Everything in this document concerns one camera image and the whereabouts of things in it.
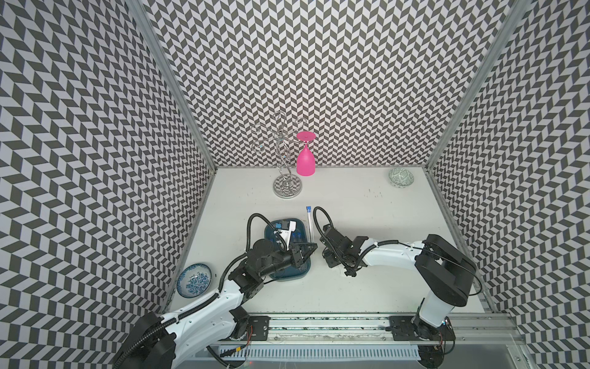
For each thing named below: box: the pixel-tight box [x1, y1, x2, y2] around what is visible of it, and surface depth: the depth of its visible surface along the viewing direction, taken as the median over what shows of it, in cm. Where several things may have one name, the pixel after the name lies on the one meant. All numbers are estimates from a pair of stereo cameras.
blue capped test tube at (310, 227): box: [305, 206, 315, 243], surface depth 75 cm
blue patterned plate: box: [176, 262, 213, 299], surface depth 82 cm
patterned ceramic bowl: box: [388, 167, 415, 188], surface depth 113 cm
